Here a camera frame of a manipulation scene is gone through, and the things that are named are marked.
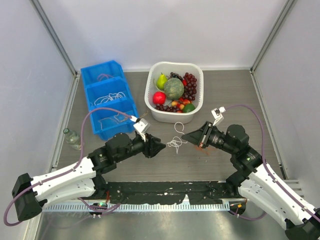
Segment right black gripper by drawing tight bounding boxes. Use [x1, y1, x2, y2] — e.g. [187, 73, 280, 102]
[182, 120, 237, 155]

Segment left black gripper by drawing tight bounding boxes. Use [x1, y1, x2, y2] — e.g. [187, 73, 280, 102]
[115, 132, 166, 163]

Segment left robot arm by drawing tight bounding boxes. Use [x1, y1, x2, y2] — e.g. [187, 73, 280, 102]
[11, 133, 166, 222]

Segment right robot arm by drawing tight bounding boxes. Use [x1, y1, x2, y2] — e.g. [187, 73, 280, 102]
[182, 121, 320, 240]

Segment green lime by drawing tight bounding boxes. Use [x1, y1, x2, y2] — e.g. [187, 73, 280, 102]
[182, 103, 196, 113]

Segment red yellow cherries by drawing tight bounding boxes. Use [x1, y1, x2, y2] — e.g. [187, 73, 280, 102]
[170, 98, 192, 113]

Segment small dark grape bunch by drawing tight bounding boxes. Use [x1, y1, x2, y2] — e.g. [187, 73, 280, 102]
[155, 104, 182, 113]

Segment dark red grape bunch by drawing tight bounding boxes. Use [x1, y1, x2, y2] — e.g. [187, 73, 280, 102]
[182, 72, 198, 101]

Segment red apple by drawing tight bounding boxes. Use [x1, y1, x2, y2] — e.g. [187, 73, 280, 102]
[152, 91, 166, 105]

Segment white plastic fruit basket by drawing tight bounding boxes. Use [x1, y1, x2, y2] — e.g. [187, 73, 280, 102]
[144, 61, 204, 124]

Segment green netted melon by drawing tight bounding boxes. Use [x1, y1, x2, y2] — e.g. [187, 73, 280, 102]
[163, 78, 184, 100]

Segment blue plastic compartment bin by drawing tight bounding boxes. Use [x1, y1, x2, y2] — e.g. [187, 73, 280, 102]
[80, 60, 139, 141]

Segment green pear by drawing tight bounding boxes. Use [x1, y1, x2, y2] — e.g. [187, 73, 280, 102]
[156, 73, 168, 91]

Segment clear glass bottle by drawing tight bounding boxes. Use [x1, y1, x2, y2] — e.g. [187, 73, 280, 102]
[63, 128, 81, 150]

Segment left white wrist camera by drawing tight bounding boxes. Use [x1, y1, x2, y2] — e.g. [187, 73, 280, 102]
[130, 115, 150, 142]

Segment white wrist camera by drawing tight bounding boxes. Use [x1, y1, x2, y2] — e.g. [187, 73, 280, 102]
[211, 106, 226, 126]
[130, 115, 150, 142]

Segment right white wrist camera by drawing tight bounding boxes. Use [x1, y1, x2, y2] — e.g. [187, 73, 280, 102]
[211, 106, 226, 126]

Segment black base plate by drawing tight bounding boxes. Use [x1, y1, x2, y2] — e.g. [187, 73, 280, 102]
[77, 180, 253, 206]

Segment white slotted cable duct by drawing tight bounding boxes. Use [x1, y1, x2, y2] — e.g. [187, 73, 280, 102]
[43, 202, 230, 212]

